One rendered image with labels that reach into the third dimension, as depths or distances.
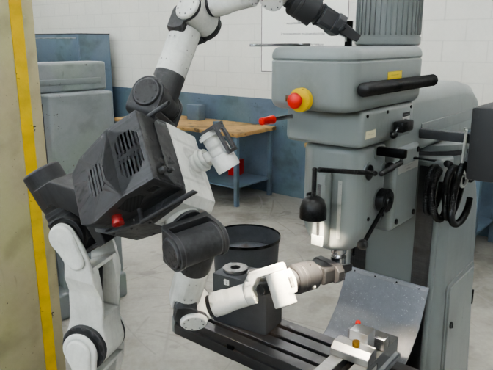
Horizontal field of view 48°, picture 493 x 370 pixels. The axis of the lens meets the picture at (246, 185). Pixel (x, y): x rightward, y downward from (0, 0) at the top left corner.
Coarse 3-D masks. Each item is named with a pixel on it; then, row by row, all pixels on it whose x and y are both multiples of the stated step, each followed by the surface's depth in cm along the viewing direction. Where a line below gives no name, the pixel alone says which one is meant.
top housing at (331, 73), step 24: (288, 48) 141; (312, 48) 137; (336, 48) 133; (360, 48) 135; (384, 48) 145; (408, 48) 156; (288, 72) 141; (312, 72) 137; (336, 72) 133; (360, 72) 135; (384, 72) 145; (408, 72) 157; (336, 96) 135; (360, 96) 137; (384, 96) 147; (408, 96) 159
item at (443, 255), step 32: (448, 160) 185; (416, 192) 189; (416, 224) 191; (448, 224) 189; (352, 256) 209; (384, 256) 201; (416, 256) 193; (448, 256) 194; (448, 288) 197; (448, 320) 200; (416, 352) 200; (448, 352) 205
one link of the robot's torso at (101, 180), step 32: (128, 128) 136; (160, 128) 142; (96, 160) 142; (128, 160) 134; (160, 160) 135; (192, 160) 148; (96, 192) 141; (128, 192) 132; (160, 192) 136; (192, 192) 133; (96, 224) 141; (128, 224) 145; (160, 224) 143
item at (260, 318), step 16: (224, 272) 198; (240, 272) 196; (224, 288) 196; (256, 288) 189; (256, 304) 191; (272, 304) 193; (224, 320) 200; (240, 320) 196; (256, 320) 192; (272, 320) 195
